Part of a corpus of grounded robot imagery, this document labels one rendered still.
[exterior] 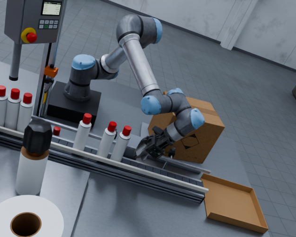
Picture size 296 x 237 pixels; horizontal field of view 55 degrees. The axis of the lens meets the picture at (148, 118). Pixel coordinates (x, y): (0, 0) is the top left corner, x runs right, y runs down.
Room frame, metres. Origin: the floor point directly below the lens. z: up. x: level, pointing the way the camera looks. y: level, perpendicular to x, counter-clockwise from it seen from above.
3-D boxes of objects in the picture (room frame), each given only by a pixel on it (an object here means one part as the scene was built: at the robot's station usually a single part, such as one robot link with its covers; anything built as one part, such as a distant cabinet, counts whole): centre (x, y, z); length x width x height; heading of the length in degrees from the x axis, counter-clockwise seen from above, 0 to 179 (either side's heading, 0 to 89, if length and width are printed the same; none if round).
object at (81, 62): (1.40, 0.43, 1.07); 0.13 x 0.12 x 0.14; 138
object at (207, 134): (1.38, -0.20, 0.99); 0.30 x 0.24 x 0.27; 111
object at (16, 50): (1.02, 0.60, 1.18); 0.04 x 0.04 x 0.21
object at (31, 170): (0.69, 0.30, 1.03); 0.09 x 0.09 x 0.30
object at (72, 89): (1.40, 0.44, 0.95); 0.15 x 0.15 x 0.10
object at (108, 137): (1.00, 0.13, 0.98); 0.05 x 0.05 x 0.20
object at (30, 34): (0.94, 0.51, 1.32); 0.04 x 0.03 x 0.04; 155
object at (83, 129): (0.98, 0.24, 0.98); 0.05 x 0.05 x 0.20
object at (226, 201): (1.12, -0.56, 0.85); 0.30 x 0.26 x 0.04; 100
